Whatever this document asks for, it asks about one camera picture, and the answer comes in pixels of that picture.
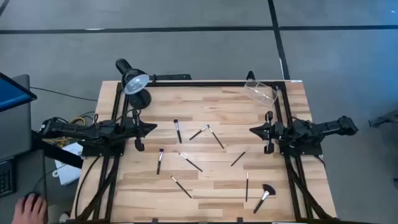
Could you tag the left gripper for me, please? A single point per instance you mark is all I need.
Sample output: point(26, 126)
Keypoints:
point(132, 129)

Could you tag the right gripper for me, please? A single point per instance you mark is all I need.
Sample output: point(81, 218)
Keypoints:
point(276, 130)

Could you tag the thick round-head makeup brush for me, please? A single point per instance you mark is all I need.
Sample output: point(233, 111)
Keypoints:
point(178, 131)

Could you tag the thin black makeup brush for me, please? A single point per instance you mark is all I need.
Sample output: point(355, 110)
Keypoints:
point(239, 157)
point(199, 132)
point(247, 186)
point(181, 187)
point(191, 162)
point(215, 137)

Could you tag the flat-head black makeup brush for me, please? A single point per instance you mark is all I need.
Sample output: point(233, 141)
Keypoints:
point(160, 161)

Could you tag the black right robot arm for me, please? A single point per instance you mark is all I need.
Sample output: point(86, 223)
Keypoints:
point(326, 126)

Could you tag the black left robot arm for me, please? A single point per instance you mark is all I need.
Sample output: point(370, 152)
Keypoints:
point(77, 130)

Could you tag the clear acrylic container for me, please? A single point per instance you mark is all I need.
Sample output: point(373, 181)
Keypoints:
point(261, 93)

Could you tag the black desk lamp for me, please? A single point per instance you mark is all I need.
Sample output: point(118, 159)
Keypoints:
point(133, 82)

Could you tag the black arched table clamp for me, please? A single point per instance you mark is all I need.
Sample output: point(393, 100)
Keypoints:
point(154, 77)

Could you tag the black caster wheel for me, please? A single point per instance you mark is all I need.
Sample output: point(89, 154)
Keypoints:
point(250, 76)

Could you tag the black fan makeup brush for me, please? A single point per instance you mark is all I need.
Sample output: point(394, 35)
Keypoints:
point(270, 189)

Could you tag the black flat mounting bar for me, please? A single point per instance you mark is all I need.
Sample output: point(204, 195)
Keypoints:
point(174, 76)

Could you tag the white paper sheet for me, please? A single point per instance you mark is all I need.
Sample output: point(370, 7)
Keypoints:
point(68, 174)

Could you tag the black diagonal support bar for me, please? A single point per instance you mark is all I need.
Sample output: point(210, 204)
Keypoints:
point(56, 152)

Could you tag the gray metal stand leg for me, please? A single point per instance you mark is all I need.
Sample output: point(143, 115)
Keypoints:
point(388, 118)

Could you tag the gray desk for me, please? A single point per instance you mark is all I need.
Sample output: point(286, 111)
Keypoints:
point(18, 137)

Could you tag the computer monitor blue screen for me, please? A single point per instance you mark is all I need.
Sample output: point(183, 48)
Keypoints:
point(12, 93)

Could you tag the person's hand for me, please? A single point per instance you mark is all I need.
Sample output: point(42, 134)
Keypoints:
point(29, 211)

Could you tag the black keyboard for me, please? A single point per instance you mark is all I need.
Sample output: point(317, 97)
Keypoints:
point(6, 177)

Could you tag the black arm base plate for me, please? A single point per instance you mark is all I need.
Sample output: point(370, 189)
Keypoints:
point(93, 152)
point(311, 151)

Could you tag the black aluminium rail frame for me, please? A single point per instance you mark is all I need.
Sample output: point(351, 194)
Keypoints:
point(202, 84)

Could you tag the small black edge bracket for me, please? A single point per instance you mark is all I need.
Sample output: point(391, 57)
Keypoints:
point(239, 220)
point(155, 221)

